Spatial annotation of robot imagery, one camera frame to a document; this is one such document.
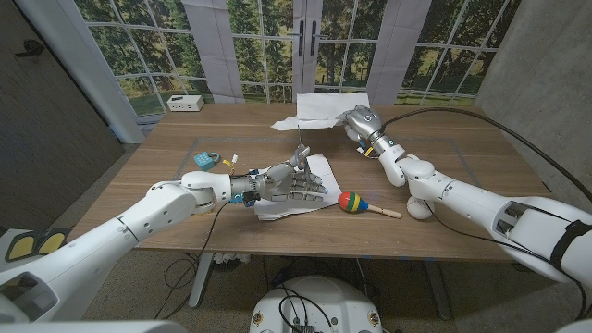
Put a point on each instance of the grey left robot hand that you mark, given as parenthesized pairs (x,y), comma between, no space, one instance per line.
(282,182)

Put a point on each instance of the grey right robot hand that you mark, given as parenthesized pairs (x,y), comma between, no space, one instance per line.
(365,122)

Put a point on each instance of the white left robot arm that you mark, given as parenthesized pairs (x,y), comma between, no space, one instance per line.
(139,217)

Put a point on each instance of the colourful wooden maraca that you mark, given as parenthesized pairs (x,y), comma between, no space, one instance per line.
(351,201)

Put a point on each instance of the teal toy padlock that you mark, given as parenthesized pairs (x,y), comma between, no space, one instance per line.
(202,160)

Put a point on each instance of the white baseball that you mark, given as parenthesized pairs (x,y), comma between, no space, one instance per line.
(416,210)

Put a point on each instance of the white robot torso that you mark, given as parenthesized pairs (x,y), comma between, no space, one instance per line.
(319,300)

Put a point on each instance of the white table leg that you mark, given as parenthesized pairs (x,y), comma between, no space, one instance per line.
(201,277)

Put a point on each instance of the white power strip box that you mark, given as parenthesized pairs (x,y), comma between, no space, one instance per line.
(185,103)

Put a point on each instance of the printed window backdrop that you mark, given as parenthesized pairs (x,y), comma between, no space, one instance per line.
(259,46)

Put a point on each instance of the grey table leg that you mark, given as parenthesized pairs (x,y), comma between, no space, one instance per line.
(437,287)

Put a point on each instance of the white pillar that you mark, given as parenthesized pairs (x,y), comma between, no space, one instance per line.
(83,60)

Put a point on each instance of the yellow and black pad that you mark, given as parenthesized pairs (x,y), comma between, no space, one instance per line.
(52,242)
(20,247)

